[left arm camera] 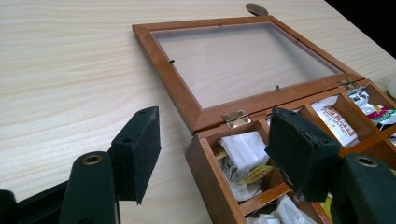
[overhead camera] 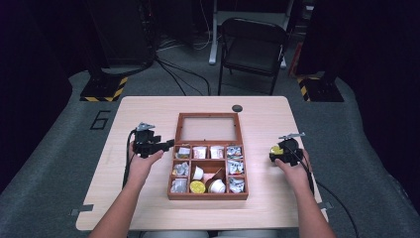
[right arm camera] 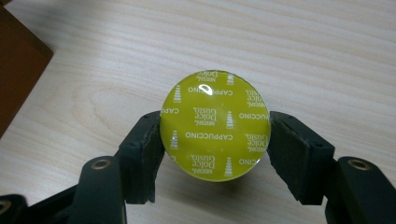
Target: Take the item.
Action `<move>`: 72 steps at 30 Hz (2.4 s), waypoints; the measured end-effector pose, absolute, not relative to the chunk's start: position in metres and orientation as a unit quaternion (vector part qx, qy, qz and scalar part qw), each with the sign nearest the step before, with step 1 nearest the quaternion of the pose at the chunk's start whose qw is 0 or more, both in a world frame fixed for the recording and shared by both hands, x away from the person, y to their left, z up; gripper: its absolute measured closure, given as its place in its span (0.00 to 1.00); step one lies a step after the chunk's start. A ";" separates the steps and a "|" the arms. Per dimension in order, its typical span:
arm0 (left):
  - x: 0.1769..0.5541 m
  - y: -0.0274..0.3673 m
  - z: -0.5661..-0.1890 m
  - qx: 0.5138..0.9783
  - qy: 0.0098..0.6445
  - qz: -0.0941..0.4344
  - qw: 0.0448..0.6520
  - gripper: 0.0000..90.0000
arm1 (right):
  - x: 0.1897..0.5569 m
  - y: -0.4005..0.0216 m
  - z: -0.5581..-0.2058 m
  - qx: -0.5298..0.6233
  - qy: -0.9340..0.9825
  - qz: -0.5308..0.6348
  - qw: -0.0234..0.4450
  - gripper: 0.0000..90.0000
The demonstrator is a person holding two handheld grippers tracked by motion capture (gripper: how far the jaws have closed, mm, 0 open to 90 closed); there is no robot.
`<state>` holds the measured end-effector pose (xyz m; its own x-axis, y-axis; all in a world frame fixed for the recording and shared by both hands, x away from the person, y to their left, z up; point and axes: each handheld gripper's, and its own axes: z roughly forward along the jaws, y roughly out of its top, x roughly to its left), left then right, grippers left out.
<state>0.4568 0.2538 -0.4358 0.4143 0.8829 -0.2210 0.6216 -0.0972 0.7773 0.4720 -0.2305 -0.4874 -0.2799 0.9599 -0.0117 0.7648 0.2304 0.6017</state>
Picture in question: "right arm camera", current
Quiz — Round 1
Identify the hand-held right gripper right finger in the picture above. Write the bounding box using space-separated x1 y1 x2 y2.
268 110 336 206

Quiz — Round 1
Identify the wooden box with glass lid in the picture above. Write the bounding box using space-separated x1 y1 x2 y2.
0 4 55 140

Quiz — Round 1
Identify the yellow coffee capsule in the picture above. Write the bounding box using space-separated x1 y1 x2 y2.
159 69 272 183

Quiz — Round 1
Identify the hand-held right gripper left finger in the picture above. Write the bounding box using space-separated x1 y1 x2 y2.
117 110 166 205

